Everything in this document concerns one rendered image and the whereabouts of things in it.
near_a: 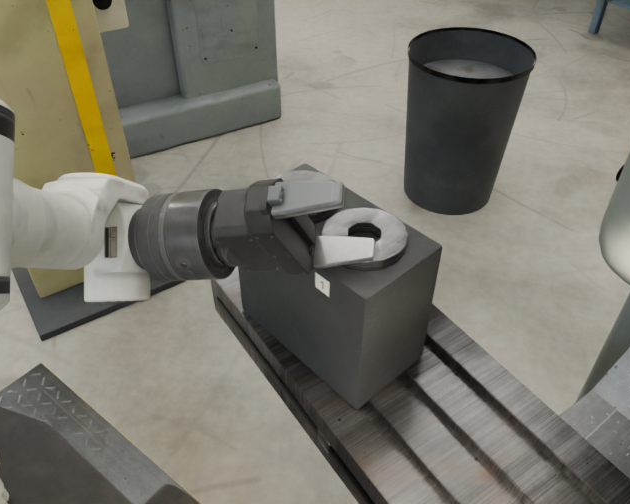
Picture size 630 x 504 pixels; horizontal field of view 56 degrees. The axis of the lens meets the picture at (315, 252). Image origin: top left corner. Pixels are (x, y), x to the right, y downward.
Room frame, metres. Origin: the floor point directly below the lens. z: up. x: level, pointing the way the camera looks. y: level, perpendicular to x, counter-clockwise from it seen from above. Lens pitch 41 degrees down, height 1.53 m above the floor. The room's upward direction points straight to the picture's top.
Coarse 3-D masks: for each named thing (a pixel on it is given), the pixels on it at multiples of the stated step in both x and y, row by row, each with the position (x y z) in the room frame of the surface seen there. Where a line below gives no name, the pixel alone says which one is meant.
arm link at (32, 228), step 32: (0, 128) 0.32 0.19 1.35; (0, 160) 0.30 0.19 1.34; (0, 192) 0.29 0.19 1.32; (32, 192) 0.36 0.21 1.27; (0, 224) 0.28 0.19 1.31; (32, 224) 0.34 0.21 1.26; (64, 224) 0.37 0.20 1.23; (0, 256) 0.26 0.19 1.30; (32, 256) 0.34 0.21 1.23; (64, 256) 0.37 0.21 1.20
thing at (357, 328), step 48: (384, 240) 0.47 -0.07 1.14; (432, 240) 0.48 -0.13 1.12; (240, 288) 0.56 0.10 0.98; (288, 288) 0.48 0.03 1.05; (336, 288) 0.42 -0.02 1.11; (384, 288) 0.41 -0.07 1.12; (432, 288) 0.47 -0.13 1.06; (288, 336) 0.48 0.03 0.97; (336, 336) 0.42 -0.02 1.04; (384, 336) 0.42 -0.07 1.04; (336, 384) 0.42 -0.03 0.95; (384, 384) 0.43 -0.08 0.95
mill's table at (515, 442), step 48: (240, 336) 0.56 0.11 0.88; (432, 336) 0.51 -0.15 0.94; (288, 384) 0.45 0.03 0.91; (432, 384) 0.43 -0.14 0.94; (480, 384) 0.43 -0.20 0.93; (336, 432) 0.37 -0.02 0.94; (384, 432) 0.38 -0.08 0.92; (432, 432) 0.37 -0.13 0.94; (480, 432) 0.37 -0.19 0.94; (528, 432) 0.37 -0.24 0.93; (576, 432) 0.37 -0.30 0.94; (384, 480) 0.31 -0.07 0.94; (432, 480) 0.32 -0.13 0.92; (480, 480) 0.31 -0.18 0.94; (528, 480) 0.31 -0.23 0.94; (576, 480) 0.32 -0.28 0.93; (624, 480) 0.31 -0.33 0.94
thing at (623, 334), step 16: (624, 304) 0.61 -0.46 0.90; (624, 320) 0.59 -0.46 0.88; (608, 336) 0.61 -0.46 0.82; (624, 336) 0.58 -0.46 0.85; (608, 352) 0.59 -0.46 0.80; (624, 352) 0.57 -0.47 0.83; (592, 368) 0.61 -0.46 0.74; (608, 368) 0.58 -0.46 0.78; (592, 384) 0.59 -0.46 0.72; (576, 400) 0.61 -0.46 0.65
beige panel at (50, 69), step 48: (0, 0) 1.56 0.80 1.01; (48, 0) 1.62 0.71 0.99; (0, 48) 1.54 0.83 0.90; (48, 48) 1.60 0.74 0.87; (96, 48) 1.68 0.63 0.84; (0, 96) 1.52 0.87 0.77; (48, 96) 1.58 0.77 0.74; (96, 96) 1.66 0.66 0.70; (48, 144) 1.56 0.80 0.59; (96, 144) 1.63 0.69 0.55; (48, 288) 1.47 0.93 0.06; (48, 336) 1.30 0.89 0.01
